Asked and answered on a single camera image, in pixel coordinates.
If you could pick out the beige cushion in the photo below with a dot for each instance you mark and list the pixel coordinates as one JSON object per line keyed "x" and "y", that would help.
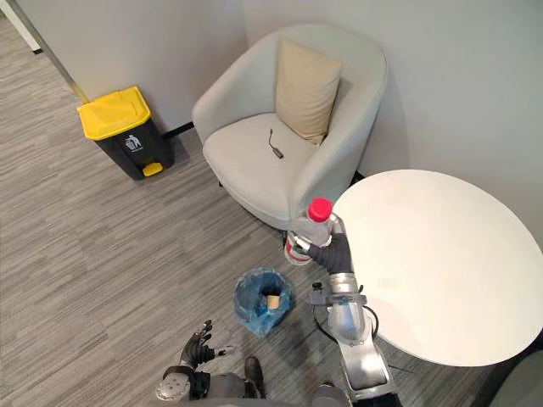
{"x": 306, "y": 91}

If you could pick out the clear bottle with red cap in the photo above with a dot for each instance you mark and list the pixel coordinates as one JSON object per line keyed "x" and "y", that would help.
{"x": 309, "y": 231}

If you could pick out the silver robot body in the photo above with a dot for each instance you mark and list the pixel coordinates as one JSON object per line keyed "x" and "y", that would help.
{"x": 237, "y": 388}

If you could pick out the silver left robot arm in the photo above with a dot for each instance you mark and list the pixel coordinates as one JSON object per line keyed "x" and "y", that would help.
{"x": 180, "y": 383}

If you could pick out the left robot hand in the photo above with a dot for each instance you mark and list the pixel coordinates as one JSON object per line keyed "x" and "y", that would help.
{"x": 197, "y": 348}

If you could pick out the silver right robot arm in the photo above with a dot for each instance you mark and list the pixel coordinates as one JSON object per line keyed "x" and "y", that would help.
{"x": 356, "y": 335}

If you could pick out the small bin with blue bag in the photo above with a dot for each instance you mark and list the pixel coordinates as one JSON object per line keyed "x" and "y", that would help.
{"x": 263, "y": 299}

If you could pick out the round white tea table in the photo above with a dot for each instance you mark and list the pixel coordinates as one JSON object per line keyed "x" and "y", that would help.
{"x": 441, "y": 263}

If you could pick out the dark robot foot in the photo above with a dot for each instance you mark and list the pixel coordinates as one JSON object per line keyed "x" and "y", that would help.
{"x": 254, "y": 375}

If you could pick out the light grey armchair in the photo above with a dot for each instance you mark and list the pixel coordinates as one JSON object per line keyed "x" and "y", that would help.
{"x": 288, "y": 127}

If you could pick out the brown paper cup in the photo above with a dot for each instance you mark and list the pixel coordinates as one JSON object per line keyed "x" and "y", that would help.
{"x": 274, "y": 301}

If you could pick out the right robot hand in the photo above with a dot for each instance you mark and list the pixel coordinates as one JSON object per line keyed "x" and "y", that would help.
{"x": 333, "y": 254}

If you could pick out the black trash can yellow lid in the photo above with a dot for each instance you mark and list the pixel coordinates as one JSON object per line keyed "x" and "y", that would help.
{"x": 127, "y": 131}

